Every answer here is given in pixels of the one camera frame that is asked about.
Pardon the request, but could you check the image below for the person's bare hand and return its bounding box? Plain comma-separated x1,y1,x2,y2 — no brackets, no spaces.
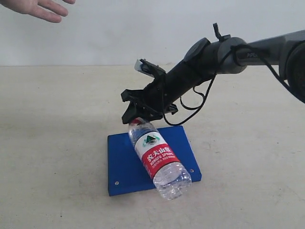
0,0,69,23

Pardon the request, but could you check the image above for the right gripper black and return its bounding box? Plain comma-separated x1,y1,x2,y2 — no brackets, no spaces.
121,76,178,124

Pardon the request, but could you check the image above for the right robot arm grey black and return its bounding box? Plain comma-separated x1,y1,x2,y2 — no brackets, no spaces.
121,31,305,124

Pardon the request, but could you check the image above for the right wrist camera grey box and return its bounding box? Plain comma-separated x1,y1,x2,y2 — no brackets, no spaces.
134,59,166,78

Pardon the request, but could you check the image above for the blue folder binder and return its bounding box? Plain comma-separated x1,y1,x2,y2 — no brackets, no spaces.
107,126,202,196

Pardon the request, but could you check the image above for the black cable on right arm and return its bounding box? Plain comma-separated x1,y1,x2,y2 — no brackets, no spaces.
163,22,290,126

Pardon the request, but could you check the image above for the clear water bottle red cap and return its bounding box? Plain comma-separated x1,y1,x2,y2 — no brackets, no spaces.
128,117,192,200

